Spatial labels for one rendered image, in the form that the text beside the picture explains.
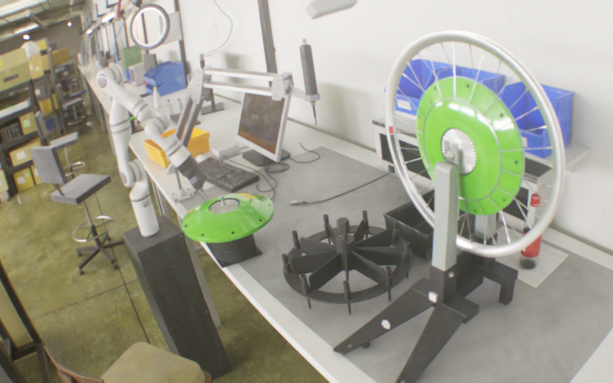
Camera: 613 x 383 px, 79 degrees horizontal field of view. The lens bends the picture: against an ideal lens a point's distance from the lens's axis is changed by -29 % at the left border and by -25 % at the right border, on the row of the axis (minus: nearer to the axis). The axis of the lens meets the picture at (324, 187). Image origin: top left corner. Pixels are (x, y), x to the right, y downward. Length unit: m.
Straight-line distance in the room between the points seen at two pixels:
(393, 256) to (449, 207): 0.37
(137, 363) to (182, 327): 0.52
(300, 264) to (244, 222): 0.22
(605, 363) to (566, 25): 0.97
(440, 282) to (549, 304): 0.36
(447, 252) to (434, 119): 0.29
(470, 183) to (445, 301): 0.29
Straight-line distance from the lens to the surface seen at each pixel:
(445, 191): 1.01
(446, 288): 1.13
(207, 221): 1.50
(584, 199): 1.58
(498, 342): 1.17
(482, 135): 0.98
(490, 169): 0.99
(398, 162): 1.23
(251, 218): 1.48
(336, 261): 1.33
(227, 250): 1.55
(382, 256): 1.35
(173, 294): 2.11
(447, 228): 1.04
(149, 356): 1.77
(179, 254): 2.05
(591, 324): 1.26
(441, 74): 1.67
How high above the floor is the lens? 1.73
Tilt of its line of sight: 24 degrees down
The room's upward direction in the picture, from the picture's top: 8 degrees counter-clockwise
